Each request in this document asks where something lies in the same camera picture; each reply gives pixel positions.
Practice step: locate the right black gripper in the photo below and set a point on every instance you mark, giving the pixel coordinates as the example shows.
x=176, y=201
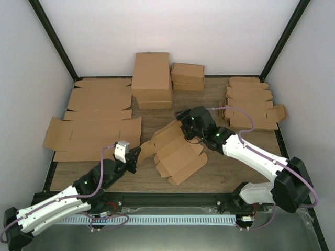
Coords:
x=185, y=117

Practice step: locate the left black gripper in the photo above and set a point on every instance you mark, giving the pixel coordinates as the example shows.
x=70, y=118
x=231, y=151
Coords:
x=133, y=156

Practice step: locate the small cardboard box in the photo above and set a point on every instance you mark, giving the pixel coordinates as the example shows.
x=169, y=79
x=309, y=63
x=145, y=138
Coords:
x=175, y=158
x=187, y=73
x=186, y=86

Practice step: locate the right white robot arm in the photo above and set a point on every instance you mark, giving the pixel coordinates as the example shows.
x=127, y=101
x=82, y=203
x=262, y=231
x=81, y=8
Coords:
x=288, y=184

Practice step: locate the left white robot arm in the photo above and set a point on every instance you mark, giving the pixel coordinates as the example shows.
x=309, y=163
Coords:
x=84, y=195

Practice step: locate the large folded cardboard box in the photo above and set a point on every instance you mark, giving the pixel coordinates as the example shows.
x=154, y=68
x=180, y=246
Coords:
x=151, y=80

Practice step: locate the small folded cardboard box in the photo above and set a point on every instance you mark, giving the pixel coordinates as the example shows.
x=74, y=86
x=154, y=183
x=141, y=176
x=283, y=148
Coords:
x=187, y=73

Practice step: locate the large flat cardboard sheet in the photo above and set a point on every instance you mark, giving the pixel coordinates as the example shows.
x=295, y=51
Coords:
x=98, y=115

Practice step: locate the stack of flat cardboard blanks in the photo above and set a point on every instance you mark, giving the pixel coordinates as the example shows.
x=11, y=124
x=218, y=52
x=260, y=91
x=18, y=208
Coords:
x=250, y=102

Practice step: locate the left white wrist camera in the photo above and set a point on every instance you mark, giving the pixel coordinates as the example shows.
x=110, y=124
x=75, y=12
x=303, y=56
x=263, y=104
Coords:
x=121, y=149

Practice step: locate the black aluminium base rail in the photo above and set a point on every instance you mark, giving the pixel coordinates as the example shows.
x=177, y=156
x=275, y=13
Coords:
x=223, y=202

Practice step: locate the light blue cable duct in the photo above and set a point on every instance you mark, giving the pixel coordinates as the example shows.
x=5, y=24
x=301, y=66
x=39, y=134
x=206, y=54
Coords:
x=205, y=219

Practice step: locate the right black frame post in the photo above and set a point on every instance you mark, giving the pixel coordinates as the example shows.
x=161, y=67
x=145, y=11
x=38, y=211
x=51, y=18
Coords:
x=289, y=28

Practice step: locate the black frame post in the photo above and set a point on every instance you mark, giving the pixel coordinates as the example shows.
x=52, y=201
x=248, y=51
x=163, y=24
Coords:
x=49, y=29
x=289, y=28

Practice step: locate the left black frame post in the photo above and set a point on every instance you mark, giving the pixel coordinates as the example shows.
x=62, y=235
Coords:
x=49, y=29

